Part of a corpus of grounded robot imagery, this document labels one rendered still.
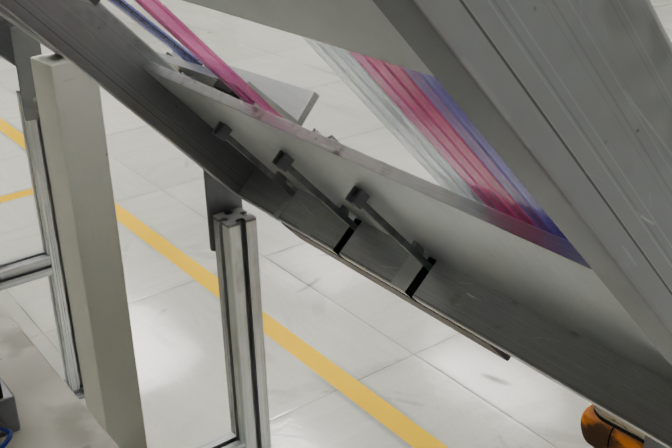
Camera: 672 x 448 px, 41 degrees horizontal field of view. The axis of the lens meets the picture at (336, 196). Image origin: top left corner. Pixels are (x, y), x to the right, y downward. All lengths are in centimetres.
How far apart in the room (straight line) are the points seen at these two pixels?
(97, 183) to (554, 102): 98
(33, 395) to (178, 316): 134
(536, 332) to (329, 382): 120
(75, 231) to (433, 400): 91
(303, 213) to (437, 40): 74
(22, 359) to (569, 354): 50
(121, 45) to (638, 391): 58
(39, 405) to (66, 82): 45
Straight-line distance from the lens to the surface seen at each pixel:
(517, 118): 26
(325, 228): 93
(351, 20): 40
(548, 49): 26
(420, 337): 206
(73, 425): 82
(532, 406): 187
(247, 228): 110
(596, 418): 167
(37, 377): 89
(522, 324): 76
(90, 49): 93
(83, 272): 124
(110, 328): 130
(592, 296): 59
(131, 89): 95
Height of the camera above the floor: 109
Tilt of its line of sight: 23 degrees down
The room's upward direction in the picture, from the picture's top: 2 degrees counter-clockwise
